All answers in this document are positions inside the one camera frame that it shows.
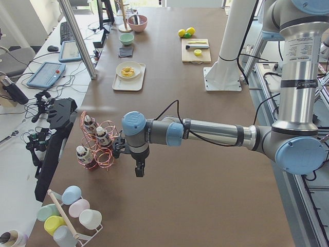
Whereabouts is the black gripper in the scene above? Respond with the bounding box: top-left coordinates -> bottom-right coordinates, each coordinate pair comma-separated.
129,145 -> 150,177

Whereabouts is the tea bottle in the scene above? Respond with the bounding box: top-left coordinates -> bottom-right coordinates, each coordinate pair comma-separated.
76,146 -> 96,169
96,126 -> 112,148
84,115 -> 99,135

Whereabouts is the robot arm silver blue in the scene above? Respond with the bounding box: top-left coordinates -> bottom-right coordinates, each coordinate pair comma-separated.
122,1 -> 328,177

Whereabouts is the cream rabbit tray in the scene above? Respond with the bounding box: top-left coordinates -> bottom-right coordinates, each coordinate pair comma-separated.
112,61 -> 146,92

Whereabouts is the white cup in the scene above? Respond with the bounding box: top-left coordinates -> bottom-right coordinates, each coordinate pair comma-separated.
79,209 -> 102,230

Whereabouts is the pink cup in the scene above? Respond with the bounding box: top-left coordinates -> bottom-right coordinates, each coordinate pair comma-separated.
68,199 -> 90,218

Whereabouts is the white round plate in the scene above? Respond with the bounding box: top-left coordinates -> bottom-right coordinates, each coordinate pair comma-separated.
116,61 -> 141,79

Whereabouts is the green cup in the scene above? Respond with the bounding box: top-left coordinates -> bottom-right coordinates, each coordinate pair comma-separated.
36,204 -> 60,222

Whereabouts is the grey blue cup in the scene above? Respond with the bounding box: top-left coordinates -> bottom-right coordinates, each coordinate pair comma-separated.
53,225 -> 78,247

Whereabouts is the yellow cup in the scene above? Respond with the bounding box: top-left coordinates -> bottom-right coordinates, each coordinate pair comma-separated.
44,216 -> 66,236

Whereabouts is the grey folded cloth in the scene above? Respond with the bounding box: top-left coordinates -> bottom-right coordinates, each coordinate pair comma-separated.
118,46 -> 134,58

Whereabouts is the wooden cutting board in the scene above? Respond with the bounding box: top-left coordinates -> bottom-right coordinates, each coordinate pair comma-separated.
181,39 -> 211,63

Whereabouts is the half lemon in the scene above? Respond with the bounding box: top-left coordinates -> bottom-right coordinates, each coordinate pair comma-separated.
194,49 -> 202,56

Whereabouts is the mint green bowl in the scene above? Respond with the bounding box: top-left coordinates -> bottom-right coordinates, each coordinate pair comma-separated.
119,33 -> 135,45

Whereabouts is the near blue teach pendant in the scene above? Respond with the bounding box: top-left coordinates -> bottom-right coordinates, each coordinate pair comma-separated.
26,62 -> 66,89

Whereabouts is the blue teach pendant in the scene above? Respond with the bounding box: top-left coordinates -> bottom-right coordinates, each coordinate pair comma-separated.
26,62 -> 66,89
59,41 -> 82,63

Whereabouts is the far blue teach pendant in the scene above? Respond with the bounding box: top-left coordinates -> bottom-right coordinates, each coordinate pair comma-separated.
59,41 -> 82,63

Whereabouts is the yellow plastic knife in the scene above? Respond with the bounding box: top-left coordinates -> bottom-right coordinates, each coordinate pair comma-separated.
188,40 -> 207,44

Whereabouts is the wooden mug tree stand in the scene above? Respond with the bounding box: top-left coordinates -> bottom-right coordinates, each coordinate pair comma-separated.
115,0 -> 132,33

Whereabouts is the green lime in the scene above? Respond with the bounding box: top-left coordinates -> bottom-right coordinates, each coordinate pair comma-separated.
184,32 -> 192,39

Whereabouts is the pink bowl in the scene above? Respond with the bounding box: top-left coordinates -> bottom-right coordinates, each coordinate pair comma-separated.
127,14 -> 148,32

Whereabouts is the whole yellow lemon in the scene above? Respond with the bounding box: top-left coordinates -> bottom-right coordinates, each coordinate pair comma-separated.
186,27 -> 195,36

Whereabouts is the tape roll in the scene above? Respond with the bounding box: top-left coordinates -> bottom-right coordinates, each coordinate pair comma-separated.
1,230 -> 28,247

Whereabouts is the black computer mouse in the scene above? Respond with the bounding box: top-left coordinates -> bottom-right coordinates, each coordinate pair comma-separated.
47,45 -> 59,52

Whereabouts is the metal scoop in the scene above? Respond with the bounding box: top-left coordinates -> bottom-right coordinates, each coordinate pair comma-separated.
131,11 -> 140,25

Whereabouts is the black water bottle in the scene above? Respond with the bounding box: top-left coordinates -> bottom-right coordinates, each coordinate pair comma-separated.
2,76 -> 29,105

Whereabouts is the black keyboard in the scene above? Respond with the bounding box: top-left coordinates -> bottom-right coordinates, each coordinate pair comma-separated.
60,22 -> 75,45

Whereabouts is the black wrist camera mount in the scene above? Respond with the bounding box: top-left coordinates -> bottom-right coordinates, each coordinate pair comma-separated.
112,130 -> 131,159

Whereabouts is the copper wire bottle rack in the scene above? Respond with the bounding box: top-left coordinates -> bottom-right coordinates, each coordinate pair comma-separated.
76,111 -> 118,170

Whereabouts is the wooden rack handle rod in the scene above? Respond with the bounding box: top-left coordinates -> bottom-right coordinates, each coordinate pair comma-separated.
47,189 -> 79,239

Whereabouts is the braided ring bread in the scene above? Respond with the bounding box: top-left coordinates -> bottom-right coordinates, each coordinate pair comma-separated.
121,67 -> 135,77

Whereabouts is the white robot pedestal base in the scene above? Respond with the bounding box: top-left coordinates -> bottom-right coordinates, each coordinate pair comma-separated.
204,0 -> 258,91

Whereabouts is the aluminium frame post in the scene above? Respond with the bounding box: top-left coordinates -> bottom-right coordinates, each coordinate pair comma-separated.
58,0 -> 97,79

